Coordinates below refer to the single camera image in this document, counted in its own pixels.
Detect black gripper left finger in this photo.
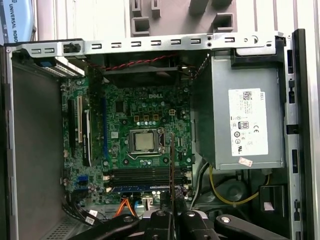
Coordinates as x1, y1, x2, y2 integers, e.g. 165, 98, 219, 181
92, 191, 174, 240

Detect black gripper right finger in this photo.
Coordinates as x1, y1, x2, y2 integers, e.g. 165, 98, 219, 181
174, 189, 288, 240

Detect blue RAM stick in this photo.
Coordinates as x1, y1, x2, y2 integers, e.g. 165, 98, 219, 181
168, 131, 177, 201

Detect RAM slot black latches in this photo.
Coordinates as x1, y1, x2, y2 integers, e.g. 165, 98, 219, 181
109, 178, 187, 184
109, 168, 187, 174

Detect RAM slot white latches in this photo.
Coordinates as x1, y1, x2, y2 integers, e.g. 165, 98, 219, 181
104, 184, 191, 193
102, 172, 192, 179

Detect white board connector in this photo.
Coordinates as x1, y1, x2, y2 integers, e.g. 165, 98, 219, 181
141, 195, 154, 209

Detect metal socket cover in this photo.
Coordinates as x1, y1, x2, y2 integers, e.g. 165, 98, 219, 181
127, 125, 165, 160

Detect green motherboard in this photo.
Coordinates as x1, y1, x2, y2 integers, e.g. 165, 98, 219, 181
59, 74, 196, 208

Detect silver CPU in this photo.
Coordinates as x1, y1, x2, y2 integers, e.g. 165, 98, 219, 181
133, 131, 158, 152

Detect blue expansion slot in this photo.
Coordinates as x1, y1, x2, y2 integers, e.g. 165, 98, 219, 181
101, 97, 108, 164

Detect black graphics card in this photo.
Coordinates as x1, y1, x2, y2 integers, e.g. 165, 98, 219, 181
80, 66, 106, 168

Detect gray power supply unit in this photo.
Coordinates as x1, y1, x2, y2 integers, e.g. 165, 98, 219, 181
191, 48, 287, 171

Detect black expansion slot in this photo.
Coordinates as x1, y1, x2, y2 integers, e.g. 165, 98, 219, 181
68, 99, 77, 149

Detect black case fan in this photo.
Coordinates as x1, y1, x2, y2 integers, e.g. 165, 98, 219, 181
103, 53, 181, 88

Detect black open PC case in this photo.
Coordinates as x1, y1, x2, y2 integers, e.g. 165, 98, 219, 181
0, 28, 320, 240

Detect blue plastic case latch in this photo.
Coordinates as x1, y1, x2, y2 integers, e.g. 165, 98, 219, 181
37, 58, 57, 68

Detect gray parts rack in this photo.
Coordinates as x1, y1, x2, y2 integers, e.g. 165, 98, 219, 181
128, 0, 238, 38

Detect blue flat data wire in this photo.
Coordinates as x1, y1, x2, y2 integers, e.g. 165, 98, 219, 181
132, 196, 142, 215

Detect orange flat data wire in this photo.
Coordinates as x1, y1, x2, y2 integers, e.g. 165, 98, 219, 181
112, 197, 138, 219

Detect yellow black wire bundle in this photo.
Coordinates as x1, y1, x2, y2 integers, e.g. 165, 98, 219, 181
208, 164, 272, 208

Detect white black wire bundle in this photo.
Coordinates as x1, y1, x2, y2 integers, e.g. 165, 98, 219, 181
189, 159, 213, 210

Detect black labelled cables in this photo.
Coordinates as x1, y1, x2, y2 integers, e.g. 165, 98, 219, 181
61, 194, 118, 227

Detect red twisted fan wire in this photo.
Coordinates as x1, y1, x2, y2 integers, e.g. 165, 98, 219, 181
88, 53, 198, 76

